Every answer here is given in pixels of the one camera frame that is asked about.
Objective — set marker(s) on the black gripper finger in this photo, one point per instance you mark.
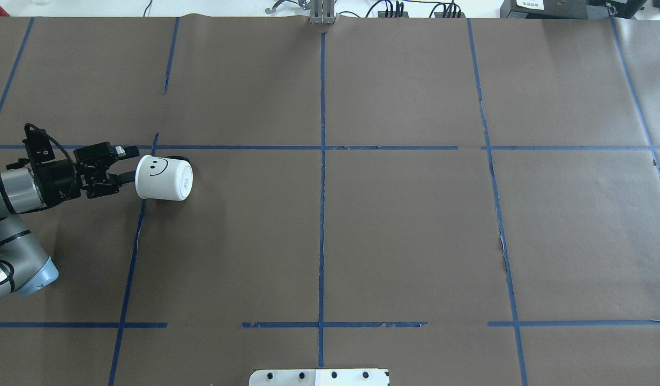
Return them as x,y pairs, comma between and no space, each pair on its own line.
122,179
127,152

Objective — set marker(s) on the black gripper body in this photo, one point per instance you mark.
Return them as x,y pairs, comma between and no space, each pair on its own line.
60,177

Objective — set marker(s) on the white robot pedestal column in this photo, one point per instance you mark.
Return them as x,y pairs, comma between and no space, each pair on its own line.
341,376

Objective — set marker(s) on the white smiley mug black handle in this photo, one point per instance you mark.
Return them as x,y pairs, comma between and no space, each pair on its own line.
163,178

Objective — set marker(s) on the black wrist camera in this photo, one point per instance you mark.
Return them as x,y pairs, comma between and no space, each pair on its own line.
38,145

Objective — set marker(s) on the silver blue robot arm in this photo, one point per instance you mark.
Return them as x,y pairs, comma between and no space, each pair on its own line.
25,266

